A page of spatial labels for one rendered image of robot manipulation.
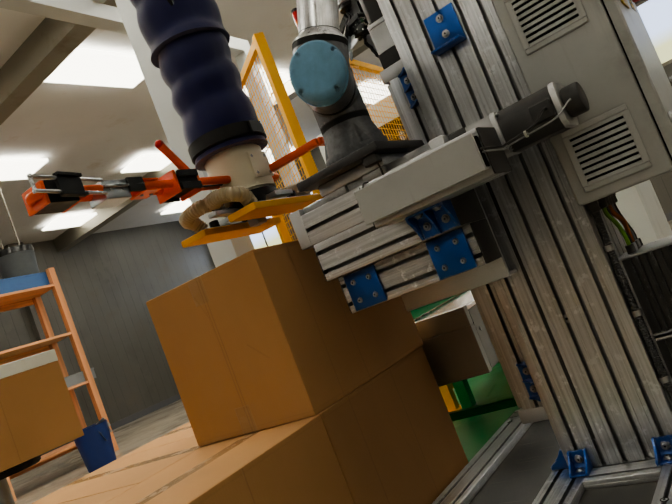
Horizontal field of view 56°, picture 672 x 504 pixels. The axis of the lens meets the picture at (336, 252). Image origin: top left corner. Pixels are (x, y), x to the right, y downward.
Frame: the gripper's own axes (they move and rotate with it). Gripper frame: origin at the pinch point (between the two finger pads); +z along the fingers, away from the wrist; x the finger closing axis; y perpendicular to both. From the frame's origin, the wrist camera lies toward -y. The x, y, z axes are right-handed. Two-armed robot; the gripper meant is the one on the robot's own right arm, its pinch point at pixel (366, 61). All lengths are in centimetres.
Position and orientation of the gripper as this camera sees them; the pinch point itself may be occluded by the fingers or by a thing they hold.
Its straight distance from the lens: 226.6
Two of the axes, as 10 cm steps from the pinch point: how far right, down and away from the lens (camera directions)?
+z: 3.7, 9.3, -0.7
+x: 7.3, -2.4, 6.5
